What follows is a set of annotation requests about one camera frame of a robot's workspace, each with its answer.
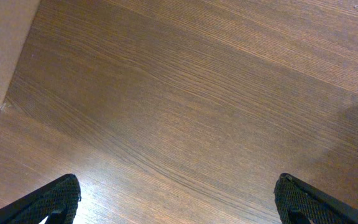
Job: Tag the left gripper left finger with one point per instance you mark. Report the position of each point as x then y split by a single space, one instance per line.
56 202

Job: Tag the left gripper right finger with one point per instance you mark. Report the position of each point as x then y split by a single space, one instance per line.
299 202

